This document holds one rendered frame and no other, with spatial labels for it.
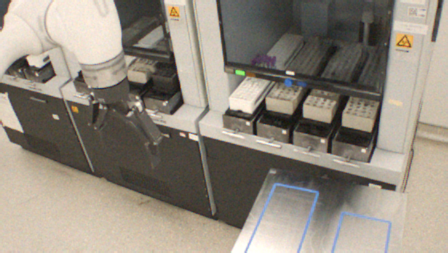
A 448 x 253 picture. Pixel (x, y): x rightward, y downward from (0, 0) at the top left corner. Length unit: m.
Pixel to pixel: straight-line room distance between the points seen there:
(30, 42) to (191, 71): 1.03
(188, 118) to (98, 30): 1.13
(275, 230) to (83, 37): 0.78
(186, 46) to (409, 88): 0.86
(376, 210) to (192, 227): 1.28
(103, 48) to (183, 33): 0.95
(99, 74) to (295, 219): 0.74
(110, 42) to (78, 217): 1.93
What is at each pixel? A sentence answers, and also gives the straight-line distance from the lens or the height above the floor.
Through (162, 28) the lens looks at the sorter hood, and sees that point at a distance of 1.77.
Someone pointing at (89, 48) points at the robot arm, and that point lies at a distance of 0.80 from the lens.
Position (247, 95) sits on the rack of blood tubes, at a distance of 1.72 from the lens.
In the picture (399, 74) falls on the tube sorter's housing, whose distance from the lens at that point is 1.47.
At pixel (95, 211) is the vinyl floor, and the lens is 2.63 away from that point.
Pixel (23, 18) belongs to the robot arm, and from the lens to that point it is 0.89.
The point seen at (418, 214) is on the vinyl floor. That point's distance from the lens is 2.48.
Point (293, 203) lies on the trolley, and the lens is 1.34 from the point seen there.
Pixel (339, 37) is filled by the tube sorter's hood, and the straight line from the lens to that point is 1.44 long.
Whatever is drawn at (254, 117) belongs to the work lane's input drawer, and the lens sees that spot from 1.70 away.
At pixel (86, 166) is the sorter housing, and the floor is 0.16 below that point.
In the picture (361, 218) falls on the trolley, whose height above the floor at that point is 0.82.
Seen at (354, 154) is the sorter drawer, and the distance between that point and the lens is 1.59.
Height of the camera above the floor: 1.82
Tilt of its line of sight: 38 degrees down
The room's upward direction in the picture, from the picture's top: 8 degrees counter-clockwise
